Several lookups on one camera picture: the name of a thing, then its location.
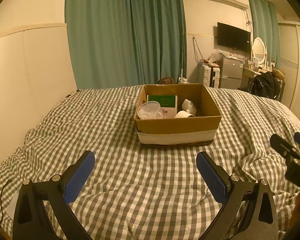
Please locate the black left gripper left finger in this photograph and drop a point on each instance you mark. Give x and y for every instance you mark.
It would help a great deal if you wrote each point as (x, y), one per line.
(31, 220)

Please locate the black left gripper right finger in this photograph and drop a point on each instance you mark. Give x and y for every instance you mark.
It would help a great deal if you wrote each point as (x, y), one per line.
(259, 219)

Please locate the beige masking tape roll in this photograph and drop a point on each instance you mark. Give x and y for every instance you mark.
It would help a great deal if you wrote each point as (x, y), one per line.
(183, 114)

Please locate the green white medicine box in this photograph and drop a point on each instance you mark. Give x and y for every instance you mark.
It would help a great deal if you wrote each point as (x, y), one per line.
(168, 104)

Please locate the clear plastic water bottle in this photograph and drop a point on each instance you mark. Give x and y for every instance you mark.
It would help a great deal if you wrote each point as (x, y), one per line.
(150, 110)

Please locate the black clothes pile on chair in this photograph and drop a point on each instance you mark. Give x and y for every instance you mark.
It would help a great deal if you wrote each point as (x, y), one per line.
(266, 85)

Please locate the green white checkered bedsheet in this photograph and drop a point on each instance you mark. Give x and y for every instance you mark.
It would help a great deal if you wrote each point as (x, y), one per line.
(135, 192)

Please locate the vanity desk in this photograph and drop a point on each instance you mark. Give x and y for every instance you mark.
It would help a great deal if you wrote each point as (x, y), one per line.
(249, 74)

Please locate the open cardboard box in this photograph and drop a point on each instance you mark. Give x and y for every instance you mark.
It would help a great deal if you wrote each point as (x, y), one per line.
(200, 129)

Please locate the silver mini fridge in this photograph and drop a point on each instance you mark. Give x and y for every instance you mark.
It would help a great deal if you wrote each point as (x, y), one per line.
(231, 73)

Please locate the white oval vanity mirror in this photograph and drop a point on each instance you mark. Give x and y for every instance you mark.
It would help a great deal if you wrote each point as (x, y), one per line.
(259, 50)

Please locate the white suitcase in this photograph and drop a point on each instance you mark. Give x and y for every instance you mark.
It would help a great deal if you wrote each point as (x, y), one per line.
(209, 76)

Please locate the white louvered wardrobe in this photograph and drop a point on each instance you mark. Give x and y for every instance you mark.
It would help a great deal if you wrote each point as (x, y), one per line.
(290, 64)

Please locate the clear water jug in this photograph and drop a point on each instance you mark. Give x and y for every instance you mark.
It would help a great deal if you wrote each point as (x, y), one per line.
(183, 80)

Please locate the green curtain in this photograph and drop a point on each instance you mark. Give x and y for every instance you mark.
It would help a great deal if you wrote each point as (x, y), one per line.
(265, 26)
(117, 43)

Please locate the brown patterned bag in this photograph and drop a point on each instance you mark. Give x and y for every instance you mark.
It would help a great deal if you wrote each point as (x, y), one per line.
(166, 81)

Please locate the black wall television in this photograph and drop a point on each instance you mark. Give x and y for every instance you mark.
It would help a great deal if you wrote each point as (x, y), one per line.
(233, 37)

